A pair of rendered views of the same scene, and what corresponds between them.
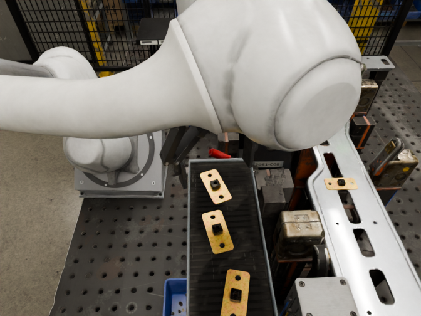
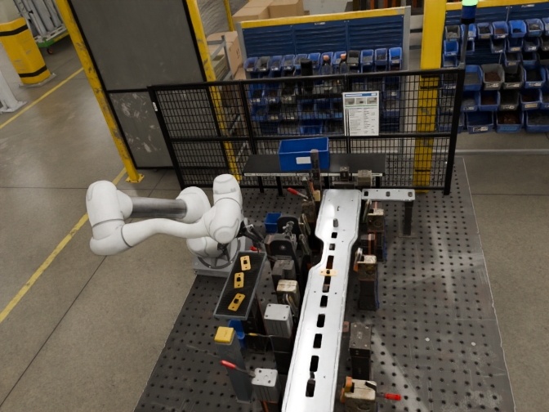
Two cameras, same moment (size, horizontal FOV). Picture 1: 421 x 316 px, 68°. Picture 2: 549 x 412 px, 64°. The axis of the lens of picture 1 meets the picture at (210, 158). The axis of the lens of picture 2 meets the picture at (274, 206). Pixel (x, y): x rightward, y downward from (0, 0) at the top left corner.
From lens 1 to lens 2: 139 cm
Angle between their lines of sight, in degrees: 18
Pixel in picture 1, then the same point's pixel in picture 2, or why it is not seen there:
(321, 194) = (314, 276)
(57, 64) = (188, 199)
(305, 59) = (217, 227)
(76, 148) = (193, 242)
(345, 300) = (283, 312)
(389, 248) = (335, 305)
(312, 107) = (220, 235)
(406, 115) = (450, 234)
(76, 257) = (187, 306)
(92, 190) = (202, 269)
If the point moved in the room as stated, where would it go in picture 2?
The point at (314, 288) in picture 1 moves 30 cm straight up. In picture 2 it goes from (274, 307) to (262, 256)
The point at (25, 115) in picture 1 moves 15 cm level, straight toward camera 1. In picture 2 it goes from (173, 231) to (182, 255)
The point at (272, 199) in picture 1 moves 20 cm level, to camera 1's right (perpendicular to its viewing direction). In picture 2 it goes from (275, 273) to (319, 276)
